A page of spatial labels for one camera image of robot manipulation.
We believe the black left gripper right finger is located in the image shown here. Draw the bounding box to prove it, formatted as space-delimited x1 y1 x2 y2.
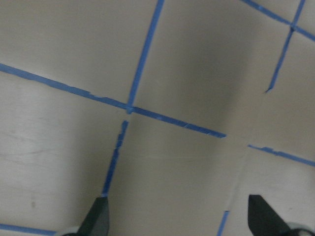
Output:
248 195 291 236

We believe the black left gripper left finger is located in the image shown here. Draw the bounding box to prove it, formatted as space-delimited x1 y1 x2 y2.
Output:
77 197 109 236

